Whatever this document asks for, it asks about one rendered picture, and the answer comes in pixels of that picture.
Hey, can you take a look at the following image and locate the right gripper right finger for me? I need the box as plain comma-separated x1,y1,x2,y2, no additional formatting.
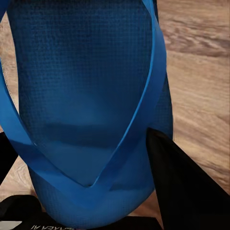
146,127,230,230

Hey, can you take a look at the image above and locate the sandal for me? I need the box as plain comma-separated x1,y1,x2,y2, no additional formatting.
0,0,173,229

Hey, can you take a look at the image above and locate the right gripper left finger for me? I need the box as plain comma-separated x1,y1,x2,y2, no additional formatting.
0,132,19,185

